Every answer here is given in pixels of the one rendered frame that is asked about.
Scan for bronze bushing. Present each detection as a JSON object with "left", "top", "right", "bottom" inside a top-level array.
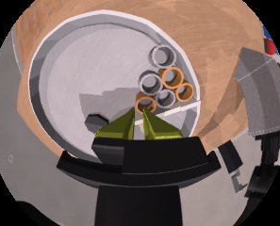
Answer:
[
  {"left": 172, "top": 79, "right": 194, "bottom": 102},
  {"left": 136, "top": 91, "right": 156, "bottom": 114},
  {"left": 158, "top": 66, "right": 184, "bottom": 89}
]

